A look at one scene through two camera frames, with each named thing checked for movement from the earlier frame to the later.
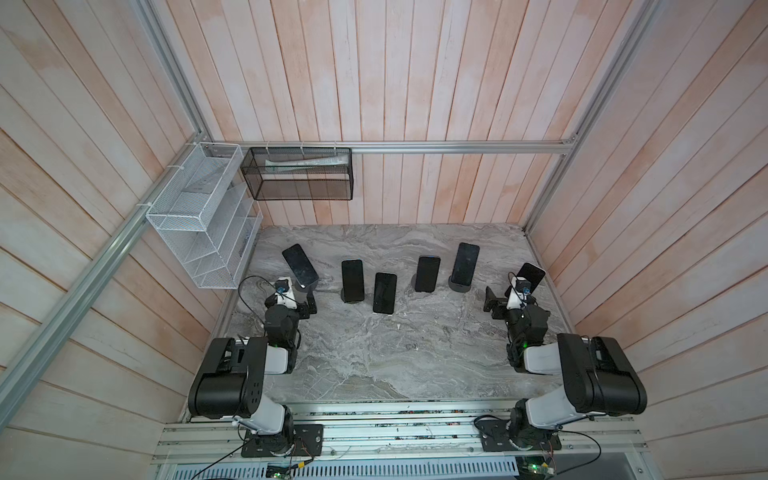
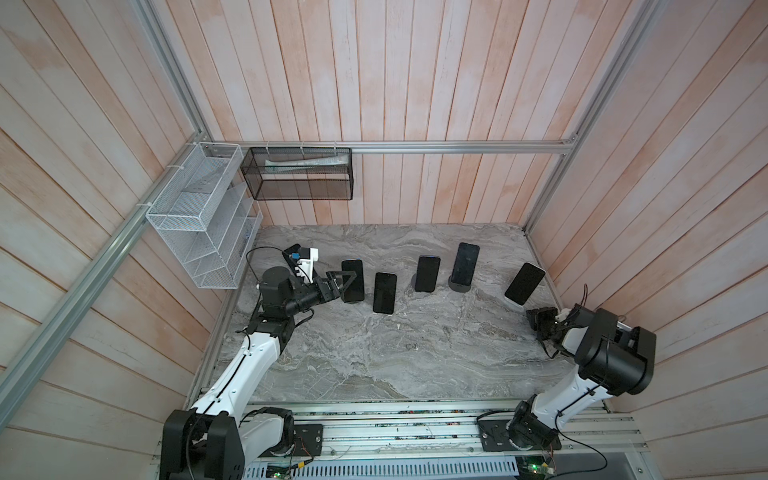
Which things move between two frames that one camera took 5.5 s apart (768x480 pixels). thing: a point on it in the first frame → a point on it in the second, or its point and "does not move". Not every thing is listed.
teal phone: (384, 293) does not move
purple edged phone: (465, 263) does not move
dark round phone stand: (459, 288) does not move
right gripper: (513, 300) → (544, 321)
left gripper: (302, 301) → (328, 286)
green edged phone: (353, 283) does not move
